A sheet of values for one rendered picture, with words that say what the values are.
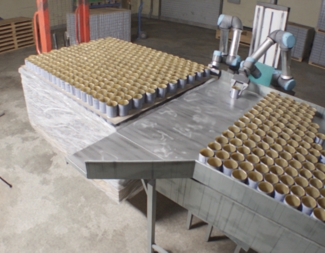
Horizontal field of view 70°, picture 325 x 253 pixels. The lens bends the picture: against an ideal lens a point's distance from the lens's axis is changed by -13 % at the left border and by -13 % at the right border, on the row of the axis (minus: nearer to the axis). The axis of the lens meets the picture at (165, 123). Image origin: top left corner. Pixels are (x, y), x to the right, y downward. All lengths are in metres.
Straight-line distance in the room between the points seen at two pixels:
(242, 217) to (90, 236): 1.44
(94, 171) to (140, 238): 1.20
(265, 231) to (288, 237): 0.11
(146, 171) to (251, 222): 0.53
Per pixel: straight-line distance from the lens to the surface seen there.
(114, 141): 1.42
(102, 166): 1.16
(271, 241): 1.27
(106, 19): 7.10
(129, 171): 1.17
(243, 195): 1.12
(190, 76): 2.07
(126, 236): 2.29
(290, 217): 1.10
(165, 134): 1.47
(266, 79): 2.72
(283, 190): 1.20
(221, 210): 1.28
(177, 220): 2.41
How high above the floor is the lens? 1.89
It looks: 31 degrees down
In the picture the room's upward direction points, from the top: 3 degrees clockwise
